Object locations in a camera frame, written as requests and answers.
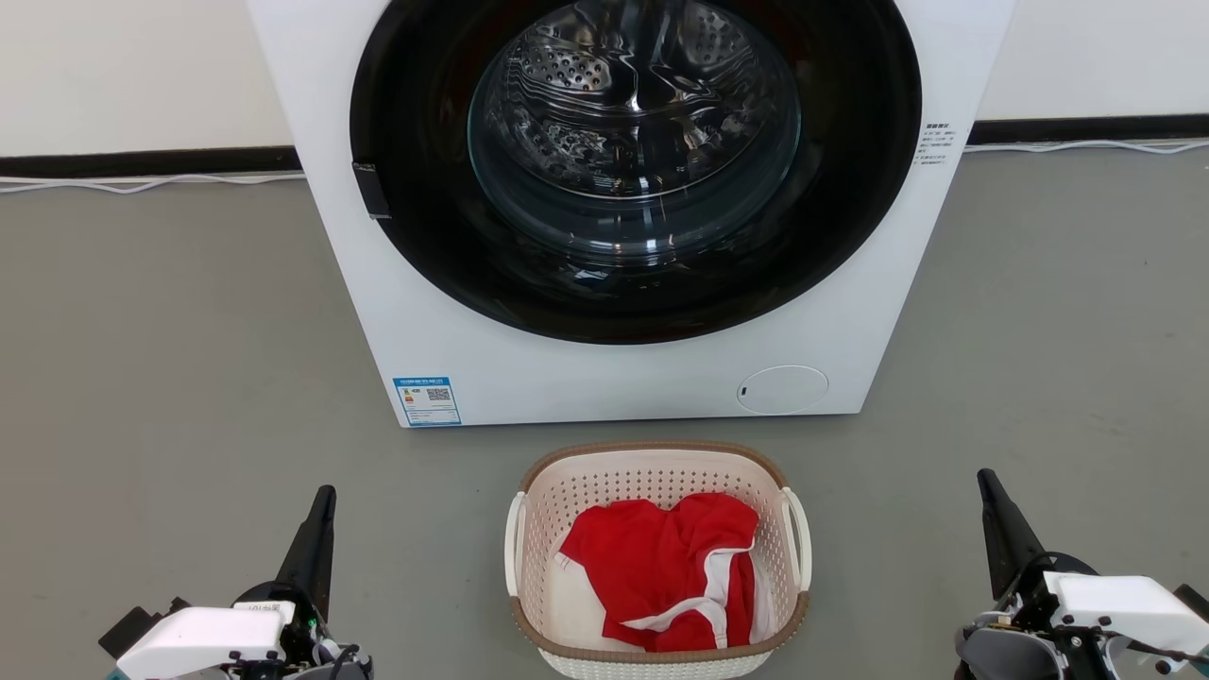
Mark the round white filter cover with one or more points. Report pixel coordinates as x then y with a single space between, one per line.
782 389

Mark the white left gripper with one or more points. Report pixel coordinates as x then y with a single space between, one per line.
203 637

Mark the blue energy label sticker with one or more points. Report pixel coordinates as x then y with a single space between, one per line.
427 401

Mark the red garment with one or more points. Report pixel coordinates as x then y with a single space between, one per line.
652 567

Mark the white front-load washing machine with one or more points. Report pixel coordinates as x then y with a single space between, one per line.
614 382

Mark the white garment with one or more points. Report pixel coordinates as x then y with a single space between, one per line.
574 614

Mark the small printed text label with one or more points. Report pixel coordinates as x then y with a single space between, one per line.
935 144

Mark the round black washer door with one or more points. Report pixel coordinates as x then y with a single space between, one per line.
855 198

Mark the white perforated laundry basket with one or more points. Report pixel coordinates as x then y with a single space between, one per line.
652 467

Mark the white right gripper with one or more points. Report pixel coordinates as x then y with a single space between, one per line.
1115 604

